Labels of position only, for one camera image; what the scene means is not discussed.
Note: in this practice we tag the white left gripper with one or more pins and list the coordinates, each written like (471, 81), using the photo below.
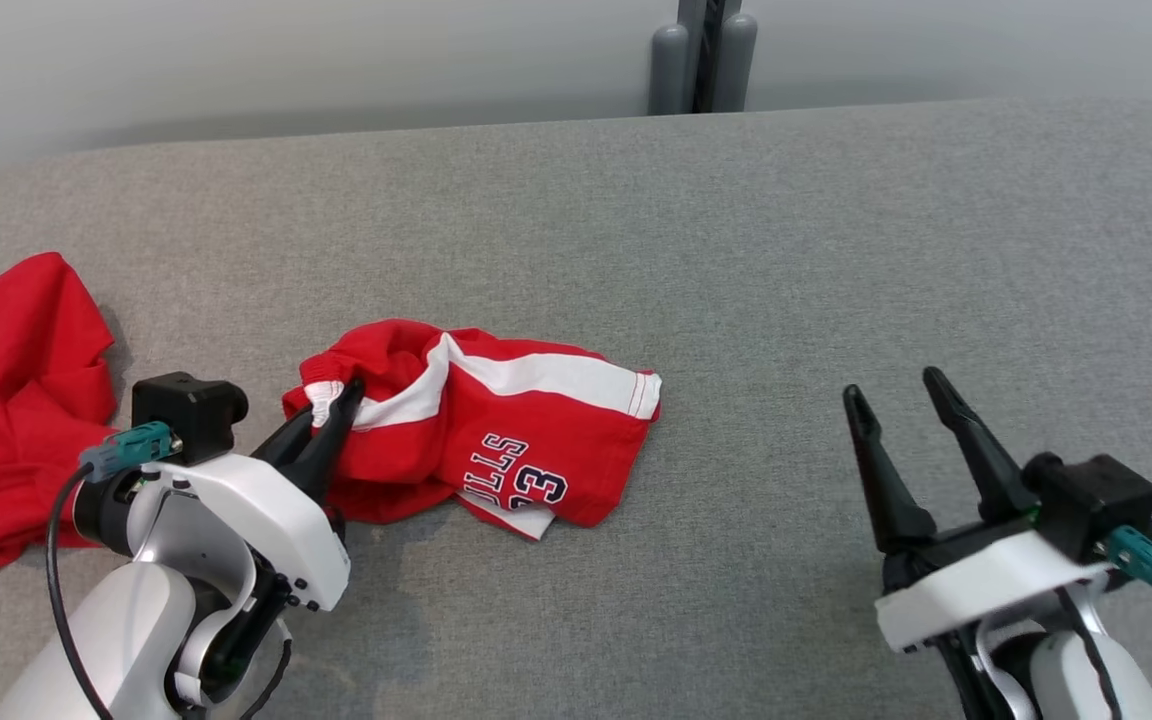
(276, 520)

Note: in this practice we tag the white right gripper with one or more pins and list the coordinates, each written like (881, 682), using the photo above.
(976, 580)

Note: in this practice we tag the red shorts with white stripe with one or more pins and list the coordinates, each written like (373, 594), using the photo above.
(526, 430)

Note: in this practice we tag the red white basketball jersey shirt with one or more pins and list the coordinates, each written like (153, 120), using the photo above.
(6, 400)

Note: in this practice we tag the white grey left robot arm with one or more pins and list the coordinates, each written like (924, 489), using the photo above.
(126, 640)

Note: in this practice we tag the grey fabric sofa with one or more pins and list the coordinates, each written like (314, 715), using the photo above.
(736, 250)

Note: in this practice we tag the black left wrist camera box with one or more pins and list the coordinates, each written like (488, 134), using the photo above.
(186, 410)

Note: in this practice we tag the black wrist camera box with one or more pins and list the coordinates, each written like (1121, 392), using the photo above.
(1096, 500)
(186, 410)

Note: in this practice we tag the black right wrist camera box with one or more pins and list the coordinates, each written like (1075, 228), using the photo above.
(1096, 500)

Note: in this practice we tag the grey round post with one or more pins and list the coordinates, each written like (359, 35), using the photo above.
(668, 70)
(736, 60)

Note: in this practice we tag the dark grey partition frame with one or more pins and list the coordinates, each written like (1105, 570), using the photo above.
(706, 30)

